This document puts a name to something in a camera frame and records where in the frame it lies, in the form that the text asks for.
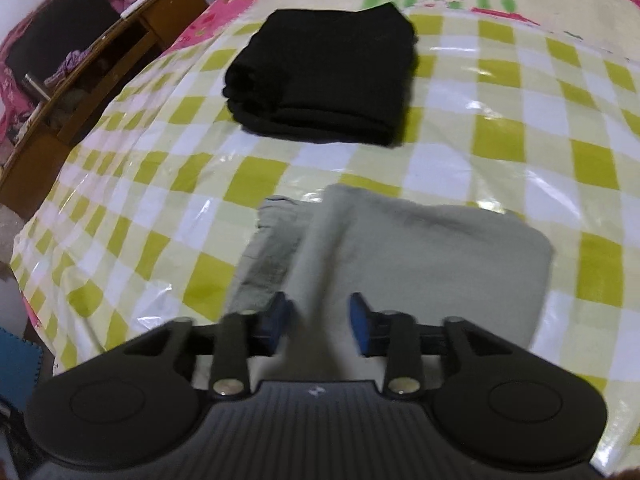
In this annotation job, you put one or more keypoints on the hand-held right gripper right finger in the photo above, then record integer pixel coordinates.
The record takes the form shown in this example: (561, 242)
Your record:
(362, 322)

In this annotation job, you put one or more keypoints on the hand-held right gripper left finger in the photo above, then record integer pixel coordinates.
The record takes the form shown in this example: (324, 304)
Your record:
(275, 320)

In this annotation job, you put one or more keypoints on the grey-green pants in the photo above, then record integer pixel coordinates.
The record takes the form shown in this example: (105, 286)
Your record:
(425, 260)

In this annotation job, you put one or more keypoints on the black folded pants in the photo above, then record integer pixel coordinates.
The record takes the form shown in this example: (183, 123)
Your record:
(325, 70)

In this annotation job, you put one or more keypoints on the green checkered plastic sheet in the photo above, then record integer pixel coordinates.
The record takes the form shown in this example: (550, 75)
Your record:
(500, 125)

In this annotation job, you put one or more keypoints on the blue foam mat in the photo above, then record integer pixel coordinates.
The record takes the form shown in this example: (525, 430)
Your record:
(20, 370)

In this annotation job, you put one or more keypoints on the wooden desk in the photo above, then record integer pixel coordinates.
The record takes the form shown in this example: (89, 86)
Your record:
(30, 160)

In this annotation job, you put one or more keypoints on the pink printed cloth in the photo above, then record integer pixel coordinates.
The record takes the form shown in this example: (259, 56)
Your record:
(10, 105)

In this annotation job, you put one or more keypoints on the white pen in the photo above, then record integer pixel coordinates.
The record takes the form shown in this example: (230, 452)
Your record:
(136, 5)

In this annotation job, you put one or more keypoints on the black monitor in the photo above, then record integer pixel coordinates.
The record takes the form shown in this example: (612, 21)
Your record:
(60, 35)

